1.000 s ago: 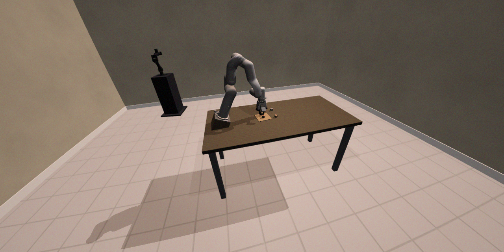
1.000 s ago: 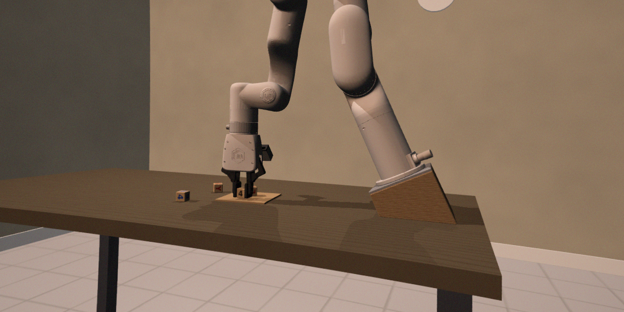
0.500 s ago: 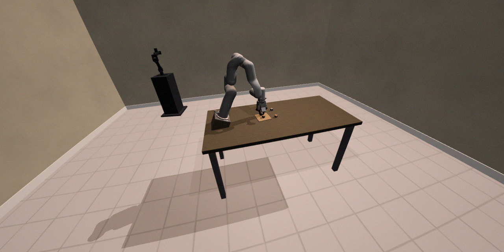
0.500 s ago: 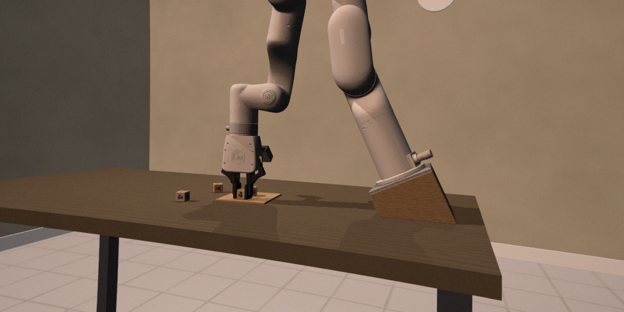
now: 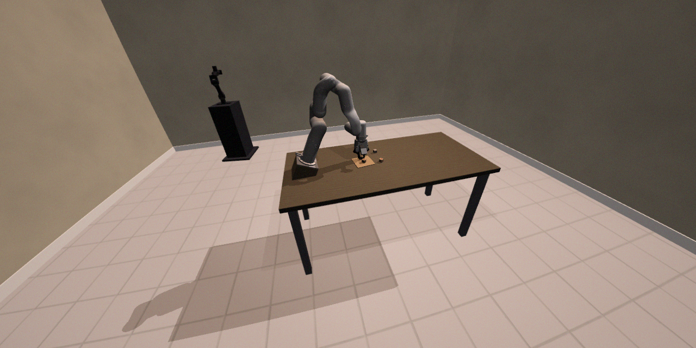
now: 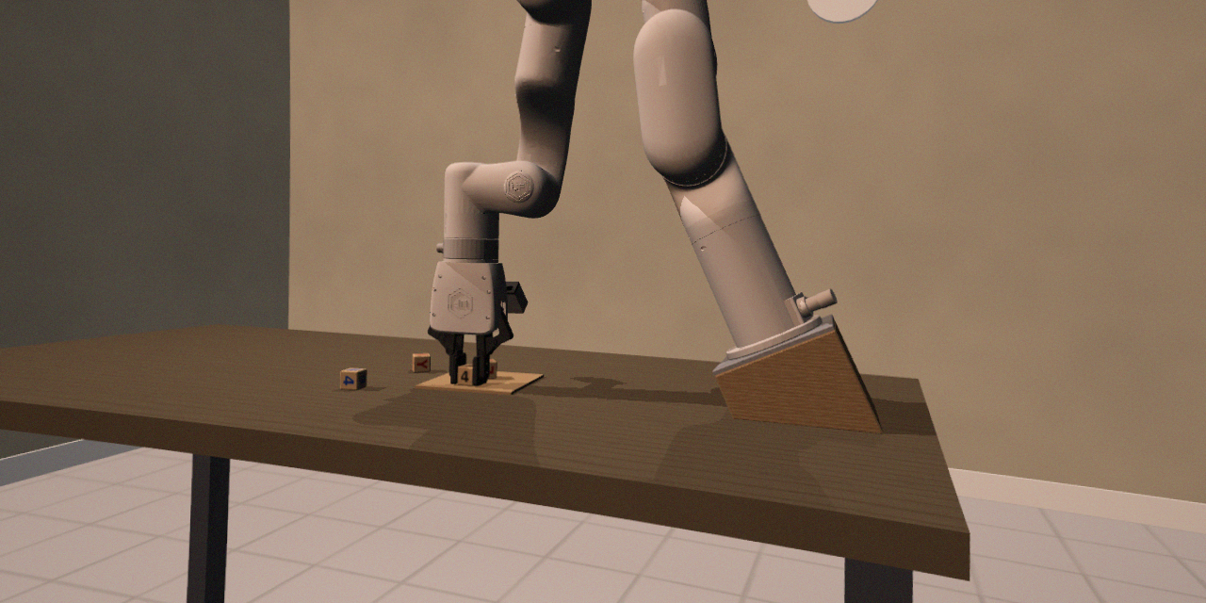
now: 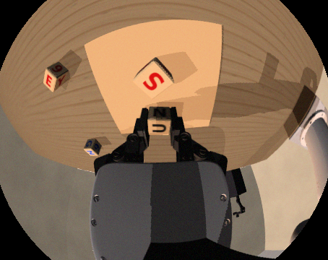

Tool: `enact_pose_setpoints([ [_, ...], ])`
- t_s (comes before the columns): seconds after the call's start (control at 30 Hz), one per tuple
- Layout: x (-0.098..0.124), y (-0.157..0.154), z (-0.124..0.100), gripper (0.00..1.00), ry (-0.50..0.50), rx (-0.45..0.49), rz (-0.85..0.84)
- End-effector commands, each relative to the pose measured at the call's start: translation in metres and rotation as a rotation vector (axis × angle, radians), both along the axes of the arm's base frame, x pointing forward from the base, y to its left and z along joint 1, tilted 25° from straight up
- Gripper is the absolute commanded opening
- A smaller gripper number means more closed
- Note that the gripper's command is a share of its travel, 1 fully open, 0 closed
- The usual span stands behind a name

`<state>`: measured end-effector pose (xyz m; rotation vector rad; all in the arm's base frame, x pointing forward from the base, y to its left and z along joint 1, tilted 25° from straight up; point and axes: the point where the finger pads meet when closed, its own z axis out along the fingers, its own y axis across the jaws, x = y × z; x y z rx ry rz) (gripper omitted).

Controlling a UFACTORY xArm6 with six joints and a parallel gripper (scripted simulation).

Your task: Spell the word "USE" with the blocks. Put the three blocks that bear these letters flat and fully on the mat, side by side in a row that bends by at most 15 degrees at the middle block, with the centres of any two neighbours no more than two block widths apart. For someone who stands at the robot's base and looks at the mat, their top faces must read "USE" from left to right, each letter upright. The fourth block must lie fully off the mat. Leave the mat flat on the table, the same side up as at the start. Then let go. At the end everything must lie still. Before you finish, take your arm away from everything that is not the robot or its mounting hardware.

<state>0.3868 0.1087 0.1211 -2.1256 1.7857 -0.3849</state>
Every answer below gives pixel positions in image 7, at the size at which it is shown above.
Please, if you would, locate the tan flat mat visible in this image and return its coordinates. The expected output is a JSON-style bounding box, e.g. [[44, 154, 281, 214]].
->
[[85, 19, 222, 134]]

